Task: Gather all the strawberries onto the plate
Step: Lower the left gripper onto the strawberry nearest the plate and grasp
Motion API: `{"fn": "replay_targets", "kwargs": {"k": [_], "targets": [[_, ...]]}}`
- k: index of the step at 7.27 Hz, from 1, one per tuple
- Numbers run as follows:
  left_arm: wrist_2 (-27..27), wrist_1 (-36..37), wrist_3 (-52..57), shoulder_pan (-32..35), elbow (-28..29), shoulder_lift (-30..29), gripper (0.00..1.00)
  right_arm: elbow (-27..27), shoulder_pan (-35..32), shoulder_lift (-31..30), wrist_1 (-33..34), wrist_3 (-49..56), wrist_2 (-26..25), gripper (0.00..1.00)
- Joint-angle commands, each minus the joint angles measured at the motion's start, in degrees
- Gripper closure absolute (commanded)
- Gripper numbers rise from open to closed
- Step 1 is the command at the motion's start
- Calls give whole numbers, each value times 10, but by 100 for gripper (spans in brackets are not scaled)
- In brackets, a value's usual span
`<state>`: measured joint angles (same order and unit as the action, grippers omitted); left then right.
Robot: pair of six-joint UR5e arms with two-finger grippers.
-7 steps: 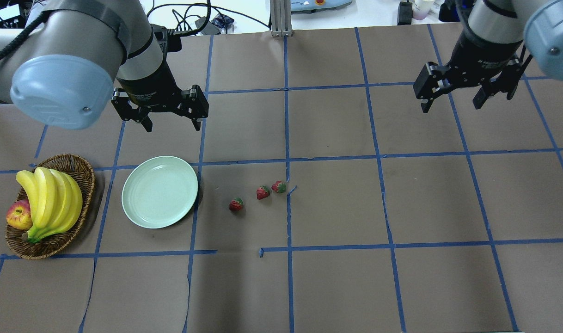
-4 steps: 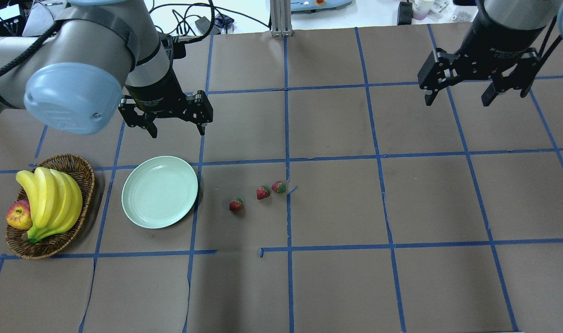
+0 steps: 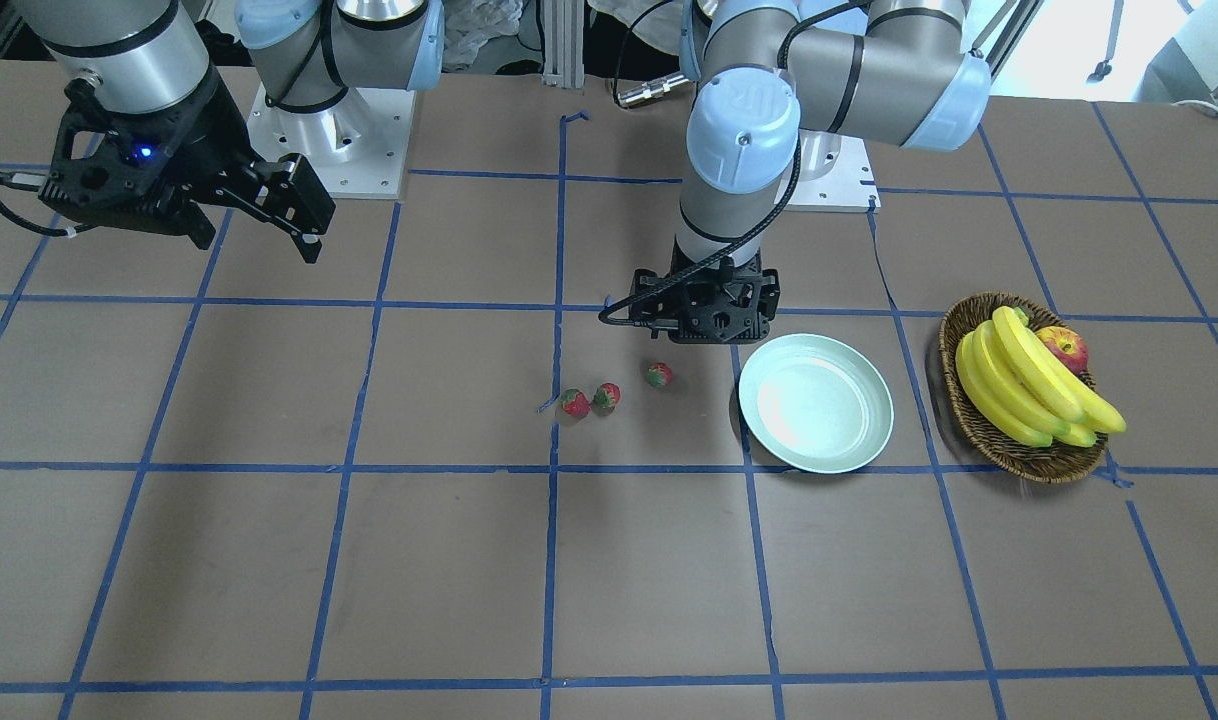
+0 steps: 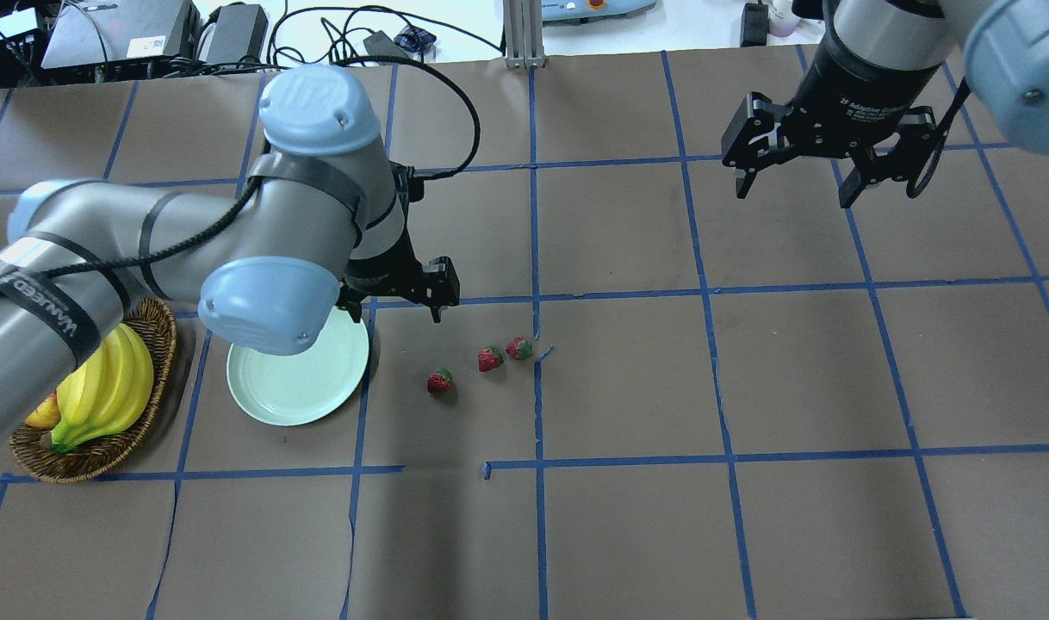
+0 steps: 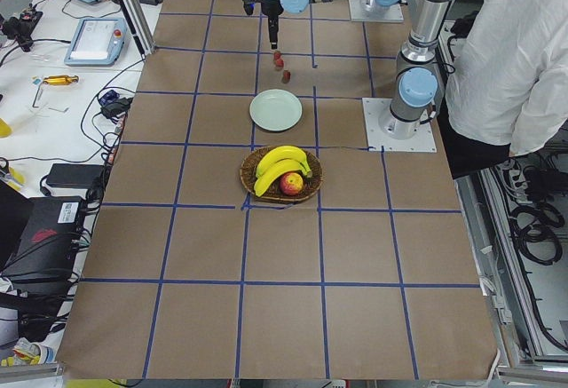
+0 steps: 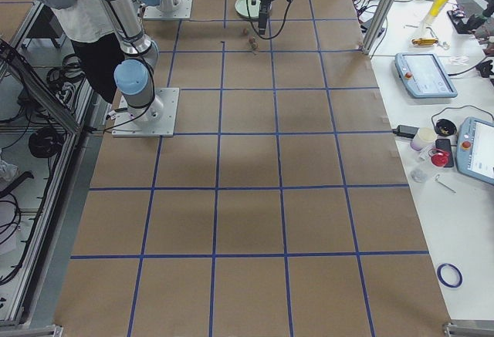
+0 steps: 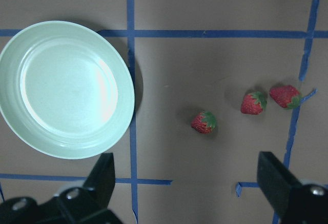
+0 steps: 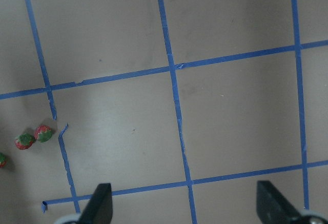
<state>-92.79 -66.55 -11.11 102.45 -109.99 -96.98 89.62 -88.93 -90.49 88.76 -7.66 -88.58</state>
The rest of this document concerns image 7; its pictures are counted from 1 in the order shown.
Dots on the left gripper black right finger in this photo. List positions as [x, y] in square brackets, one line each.
[276, 182]

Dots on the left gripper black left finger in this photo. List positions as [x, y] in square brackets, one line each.
[100, 182]

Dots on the red strawberry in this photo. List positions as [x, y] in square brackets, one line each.
[253, 103]
[287, 97]
[204, 122]

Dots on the light green plate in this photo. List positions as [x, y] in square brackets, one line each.
[65, 90]

